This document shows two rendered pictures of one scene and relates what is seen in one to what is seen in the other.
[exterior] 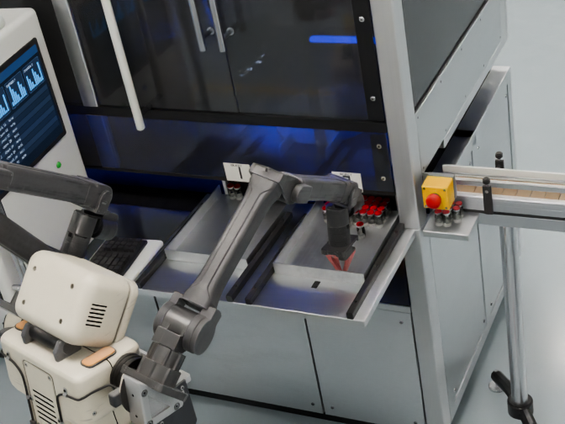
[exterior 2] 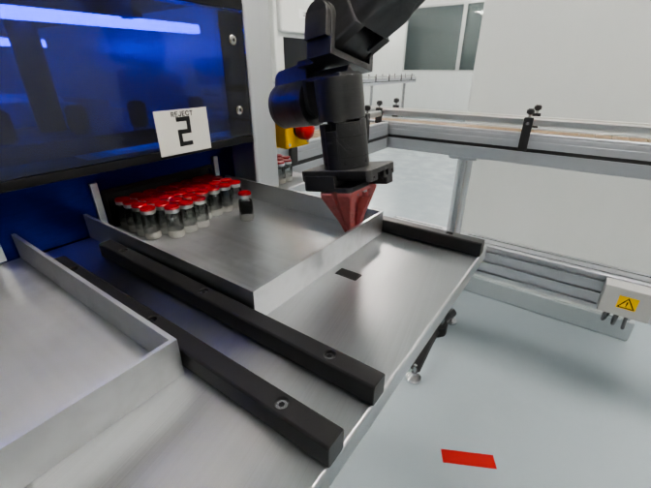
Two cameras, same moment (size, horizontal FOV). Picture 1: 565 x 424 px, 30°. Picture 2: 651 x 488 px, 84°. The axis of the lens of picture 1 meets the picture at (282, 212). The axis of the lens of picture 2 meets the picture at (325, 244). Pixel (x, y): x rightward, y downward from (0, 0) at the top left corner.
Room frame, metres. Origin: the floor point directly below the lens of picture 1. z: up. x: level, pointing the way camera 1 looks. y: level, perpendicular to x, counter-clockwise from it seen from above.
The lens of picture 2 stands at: (2.22, 0.33, 1.10)
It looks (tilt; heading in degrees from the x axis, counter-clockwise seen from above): 26 degrees down; 275
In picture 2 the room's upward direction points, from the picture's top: straight up
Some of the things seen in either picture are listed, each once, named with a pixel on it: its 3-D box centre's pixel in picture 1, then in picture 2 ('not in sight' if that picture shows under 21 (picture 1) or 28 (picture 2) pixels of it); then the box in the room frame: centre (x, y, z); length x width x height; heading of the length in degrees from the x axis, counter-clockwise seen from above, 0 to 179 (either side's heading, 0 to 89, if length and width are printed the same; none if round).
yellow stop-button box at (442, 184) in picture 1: (439, 191); (285, 127); (2.37, -0.42, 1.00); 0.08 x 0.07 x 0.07; 150
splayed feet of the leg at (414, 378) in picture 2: not in sight; (435, 334); (1.86, -0.94, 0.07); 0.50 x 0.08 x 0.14; 60
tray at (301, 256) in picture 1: (341, 236); (235, 224); (2.39, -0.15, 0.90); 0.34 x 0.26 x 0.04; 150
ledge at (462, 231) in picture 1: (452, 221); (278, 181); (2.40, -0.45, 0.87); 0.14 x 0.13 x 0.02; 150
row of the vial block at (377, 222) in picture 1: (352, 216); (197, 206); (2.47, -0.19, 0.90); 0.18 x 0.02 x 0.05; 60
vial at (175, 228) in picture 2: not in sight; (174, 221); (2.48, -0.13, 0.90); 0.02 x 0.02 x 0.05
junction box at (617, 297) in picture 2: not in sight; (626, 299); (1.43, -0.61, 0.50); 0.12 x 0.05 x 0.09; 150
